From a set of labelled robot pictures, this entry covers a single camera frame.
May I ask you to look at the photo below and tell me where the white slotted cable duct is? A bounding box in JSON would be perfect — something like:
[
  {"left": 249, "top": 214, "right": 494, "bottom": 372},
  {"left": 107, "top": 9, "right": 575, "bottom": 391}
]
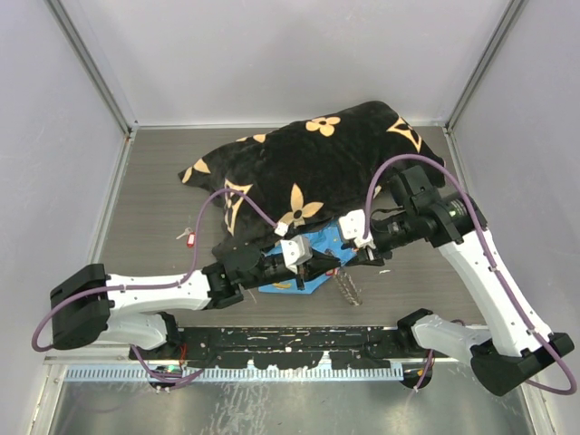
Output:
[{"left": 63, "top": 362, "right": 404, "bottom": 382}]

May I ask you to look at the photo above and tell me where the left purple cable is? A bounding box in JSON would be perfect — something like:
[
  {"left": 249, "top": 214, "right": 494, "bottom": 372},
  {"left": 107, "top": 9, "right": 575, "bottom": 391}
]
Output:
[{"left": 31, "top": 188, "right": 289, "bottom": 391}]

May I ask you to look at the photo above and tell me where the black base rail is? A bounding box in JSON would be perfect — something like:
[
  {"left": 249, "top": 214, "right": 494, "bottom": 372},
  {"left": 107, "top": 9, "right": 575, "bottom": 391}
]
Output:
[{"left": 140, "top": 326, "right": 428, "bottom": 370}]

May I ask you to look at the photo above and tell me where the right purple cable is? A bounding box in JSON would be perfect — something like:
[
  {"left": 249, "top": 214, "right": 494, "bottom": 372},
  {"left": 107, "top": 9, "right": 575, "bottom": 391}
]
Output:
[{"left": 363, "top": 153, "right": 579, "bottom": 396}]

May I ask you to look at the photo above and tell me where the blue cartoon print cloth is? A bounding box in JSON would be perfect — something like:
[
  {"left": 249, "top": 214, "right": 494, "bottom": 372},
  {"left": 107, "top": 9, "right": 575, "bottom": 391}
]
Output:
[{"left": 257, "top": 220, "right": 356, "bottom": 295}]

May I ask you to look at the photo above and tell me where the black floral plush pillow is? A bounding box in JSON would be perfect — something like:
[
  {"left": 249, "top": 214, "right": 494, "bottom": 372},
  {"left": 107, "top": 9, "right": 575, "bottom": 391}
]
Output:
[{"left": 179, "top": 101, "right": 444, "bottom": 257}]

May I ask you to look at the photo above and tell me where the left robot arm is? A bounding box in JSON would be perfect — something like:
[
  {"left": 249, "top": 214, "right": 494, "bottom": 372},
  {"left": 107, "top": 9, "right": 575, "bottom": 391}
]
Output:
[{"left": 50, "top": 240, "right": 341, "bottom": 359}]

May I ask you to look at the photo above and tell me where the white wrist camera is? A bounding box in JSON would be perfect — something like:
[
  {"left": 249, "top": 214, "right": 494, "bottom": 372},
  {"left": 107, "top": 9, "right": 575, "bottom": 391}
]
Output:
[
  {"left": 337, "top": 208, "right": 375, "bottom": 249},
  {"left": 280, "top": 235, "right": 314, "bottom": 275}
]

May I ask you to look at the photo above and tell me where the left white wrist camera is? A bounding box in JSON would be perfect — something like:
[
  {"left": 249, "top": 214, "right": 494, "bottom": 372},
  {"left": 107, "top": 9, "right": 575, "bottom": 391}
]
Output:
[{"left": 280, "top": 235, "right": 314, "bottom": 275}]

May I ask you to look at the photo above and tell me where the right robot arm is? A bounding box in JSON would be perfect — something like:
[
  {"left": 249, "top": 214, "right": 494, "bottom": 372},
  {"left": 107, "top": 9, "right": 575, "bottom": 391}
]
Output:
[{"left": 339, "top": 166, "right": 577, "bottom": 396}]

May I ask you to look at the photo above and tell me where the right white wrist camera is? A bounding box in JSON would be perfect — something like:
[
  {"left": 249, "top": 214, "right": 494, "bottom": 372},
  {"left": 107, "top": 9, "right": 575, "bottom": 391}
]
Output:
[{"left": 337, "top": 208, "right": 375, "bottom": 249}]

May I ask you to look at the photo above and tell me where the large metal keyring with rings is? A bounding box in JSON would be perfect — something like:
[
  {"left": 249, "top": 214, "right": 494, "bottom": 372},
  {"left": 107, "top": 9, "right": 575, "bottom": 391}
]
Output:
[{"left": 333, "top": 268, "right": 363, "bottom": 306}]

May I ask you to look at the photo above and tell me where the purple cable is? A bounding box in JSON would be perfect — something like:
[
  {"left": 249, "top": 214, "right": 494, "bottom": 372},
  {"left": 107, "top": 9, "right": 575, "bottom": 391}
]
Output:
[
  {"left": 31, "top": 188, "right": 289, "bottom": 391},
  {"left": 363, "top": 153, "right": 579, "bottom": 396}
]

